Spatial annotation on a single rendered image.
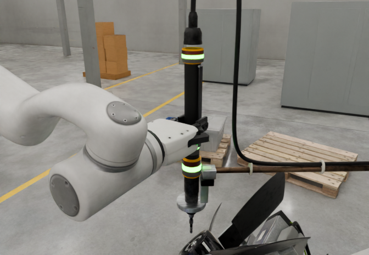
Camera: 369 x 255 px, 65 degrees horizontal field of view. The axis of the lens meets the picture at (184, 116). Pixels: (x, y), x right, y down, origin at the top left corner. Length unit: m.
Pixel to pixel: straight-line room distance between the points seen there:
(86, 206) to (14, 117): 0.17
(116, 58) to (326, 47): 5.56
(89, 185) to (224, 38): 7.67
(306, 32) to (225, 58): 2.63
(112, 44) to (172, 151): 8.34
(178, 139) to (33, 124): 0.22
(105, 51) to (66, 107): 8.64
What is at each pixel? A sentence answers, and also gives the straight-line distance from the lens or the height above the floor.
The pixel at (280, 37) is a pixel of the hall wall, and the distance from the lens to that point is 12.85.
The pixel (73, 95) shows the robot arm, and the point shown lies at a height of 1.77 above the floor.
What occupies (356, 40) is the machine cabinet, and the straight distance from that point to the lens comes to 6.13.
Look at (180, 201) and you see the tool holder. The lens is 0.72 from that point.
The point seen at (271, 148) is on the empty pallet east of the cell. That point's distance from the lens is 4.11.
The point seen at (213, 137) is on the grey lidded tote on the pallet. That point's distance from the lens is 3.75.
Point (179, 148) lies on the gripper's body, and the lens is 0.51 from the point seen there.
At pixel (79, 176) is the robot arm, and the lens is 0.39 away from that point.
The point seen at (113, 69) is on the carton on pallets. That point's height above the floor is 0.27.
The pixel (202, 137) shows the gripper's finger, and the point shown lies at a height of 1.66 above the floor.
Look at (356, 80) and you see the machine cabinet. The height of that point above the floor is 0.68.
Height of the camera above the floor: 1.88
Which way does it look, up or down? 20 degrees down
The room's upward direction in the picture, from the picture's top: straight up
